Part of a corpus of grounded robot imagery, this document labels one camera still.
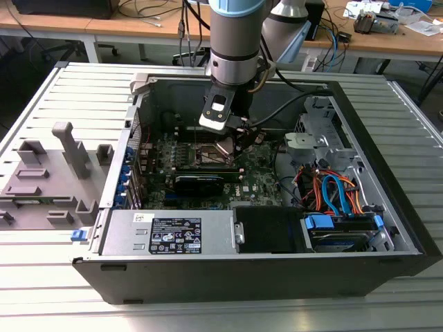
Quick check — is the silver power supply unit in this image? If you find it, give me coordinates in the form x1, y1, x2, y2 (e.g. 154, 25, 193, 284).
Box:
99, 209, 240, 257

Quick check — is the silver metal drive cage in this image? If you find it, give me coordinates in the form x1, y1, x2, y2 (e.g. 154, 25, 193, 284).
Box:
282, 95, 363, 177

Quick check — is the blue cable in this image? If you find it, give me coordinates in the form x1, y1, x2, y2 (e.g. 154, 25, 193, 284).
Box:
329, 29, 343, 66

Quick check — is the silver CPU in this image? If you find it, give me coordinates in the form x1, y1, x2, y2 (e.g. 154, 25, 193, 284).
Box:
216, 136, 238, 156

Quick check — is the blue box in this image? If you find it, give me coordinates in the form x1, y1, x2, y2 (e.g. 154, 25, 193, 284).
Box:
387, 0, 434, 10

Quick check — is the green motherboard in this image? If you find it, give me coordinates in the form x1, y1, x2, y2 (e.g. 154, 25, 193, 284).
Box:
138, 131, 289, 211

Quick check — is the black desktop device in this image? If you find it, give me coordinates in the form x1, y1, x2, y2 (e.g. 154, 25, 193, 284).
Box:
306, 0, 327, 42

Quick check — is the brown braided cable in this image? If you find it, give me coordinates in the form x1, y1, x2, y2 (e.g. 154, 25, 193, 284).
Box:
247, 62, 270, 93

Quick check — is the white paper sheet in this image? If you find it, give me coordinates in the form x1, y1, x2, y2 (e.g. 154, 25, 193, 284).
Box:
342, 1, 384, 19
404, 19, 443, 37

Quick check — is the red orange wire bundle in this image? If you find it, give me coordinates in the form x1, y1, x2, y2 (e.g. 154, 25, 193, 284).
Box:
297, 166, 328, 212

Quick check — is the black PC case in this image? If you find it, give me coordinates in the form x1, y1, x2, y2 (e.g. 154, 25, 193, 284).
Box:
71, 71, 443, 306

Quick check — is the CPU heat sink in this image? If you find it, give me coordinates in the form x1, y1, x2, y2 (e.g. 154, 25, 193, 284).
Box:
352, 9, 377, 35

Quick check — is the thin black cable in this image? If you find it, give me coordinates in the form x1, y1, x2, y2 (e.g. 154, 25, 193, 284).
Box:
274, 138, 302, 208

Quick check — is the grey parts rack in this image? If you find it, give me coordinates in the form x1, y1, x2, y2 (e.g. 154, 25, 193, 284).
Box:
0, 120, 116, 232

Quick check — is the wooden desk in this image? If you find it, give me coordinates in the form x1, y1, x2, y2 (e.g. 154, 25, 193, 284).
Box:
304, 0, 443, 75
0, 0, 213, 65

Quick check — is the green RAM stick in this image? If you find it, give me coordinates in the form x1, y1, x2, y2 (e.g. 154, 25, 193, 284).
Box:
174, 172, 244, 183

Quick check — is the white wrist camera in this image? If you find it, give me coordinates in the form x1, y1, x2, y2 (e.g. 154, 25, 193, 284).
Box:
198, 90, 237, 135

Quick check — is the pale blue teach pendant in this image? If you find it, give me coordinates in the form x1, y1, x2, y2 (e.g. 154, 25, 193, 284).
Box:
280, 19, 313, 64

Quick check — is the black graphics card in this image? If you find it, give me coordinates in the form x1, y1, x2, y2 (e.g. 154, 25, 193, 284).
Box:
172, 174, 226, 199

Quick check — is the black camera cable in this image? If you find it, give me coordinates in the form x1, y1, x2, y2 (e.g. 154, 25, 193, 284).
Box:
248, 88, 332, 126
273, 67, 329, 93

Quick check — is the black chair base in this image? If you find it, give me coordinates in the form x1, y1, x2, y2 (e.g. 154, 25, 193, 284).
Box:
40, 38, 120, 64
172, 48, 211, 68

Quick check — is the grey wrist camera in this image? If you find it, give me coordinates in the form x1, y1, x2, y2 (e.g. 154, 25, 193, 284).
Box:
257, 57, 277, 75

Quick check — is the CPU socket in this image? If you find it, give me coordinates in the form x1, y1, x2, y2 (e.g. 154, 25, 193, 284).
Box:
194, 142, 238, 169

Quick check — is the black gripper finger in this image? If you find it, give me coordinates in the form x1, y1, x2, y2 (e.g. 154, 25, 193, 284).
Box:
230, 117, 259, 156

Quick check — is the grey metal box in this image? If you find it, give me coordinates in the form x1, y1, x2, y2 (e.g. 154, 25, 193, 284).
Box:
375, 12, 399, 35

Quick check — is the blue wire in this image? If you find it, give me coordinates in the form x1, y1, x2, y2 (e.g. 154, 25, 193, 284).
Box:
320, 174, 353, 217

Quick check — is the black box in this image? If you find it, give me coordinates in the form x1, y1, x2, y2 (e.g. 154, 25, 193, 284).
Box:
12, 0, 115, 20

